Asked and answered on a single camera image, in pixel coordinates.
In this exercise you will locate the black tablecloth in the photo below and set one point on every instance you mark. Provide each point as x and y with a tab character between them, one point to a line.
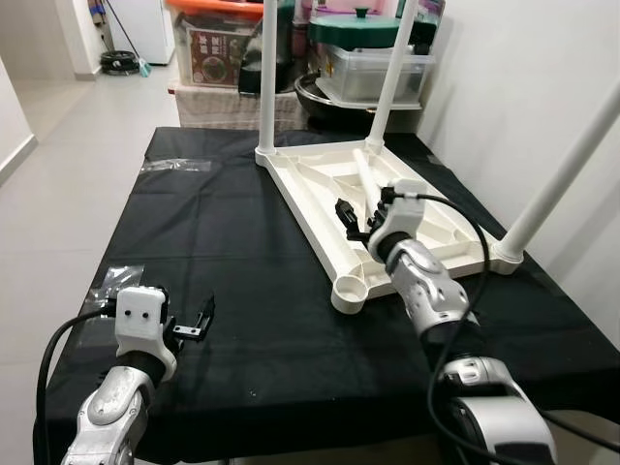
242	320

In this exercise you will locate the flat clear tape patch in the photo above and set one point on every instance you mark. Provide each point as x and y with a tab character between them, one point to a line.
121	276

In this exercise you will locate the clear plastic food container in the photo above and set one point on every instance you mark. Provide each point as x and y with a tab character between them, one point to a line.
358	76

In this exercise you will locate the crumpled clear tape piece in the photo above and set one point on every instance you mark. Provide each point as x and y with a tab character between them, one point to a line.
174	165

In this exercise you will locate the patterned cloth covered bench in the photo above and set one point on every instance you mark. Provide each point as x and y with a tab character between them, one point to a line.
213	108

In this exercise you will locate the brown printed carton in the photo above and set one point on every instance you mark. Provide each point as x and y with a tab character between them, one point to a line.
213	53

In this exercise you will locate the shiny black plastic bag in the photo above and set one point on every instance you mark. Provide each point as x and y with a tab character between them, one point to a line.
289	48

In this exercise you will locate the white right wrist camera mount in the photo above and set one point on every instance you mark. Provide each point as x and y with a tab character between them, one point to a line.
397	208

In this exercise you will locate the white plastic table top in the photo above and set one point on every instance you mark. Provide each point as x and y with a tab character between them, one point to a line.
426	223

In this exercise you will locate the clear bin with orange lid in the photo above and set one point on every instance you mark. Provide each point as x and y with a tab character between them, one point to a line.
208	10

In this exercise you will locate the green round pot lid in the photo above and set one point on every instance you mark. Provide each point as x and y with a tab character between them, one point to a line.
354	27

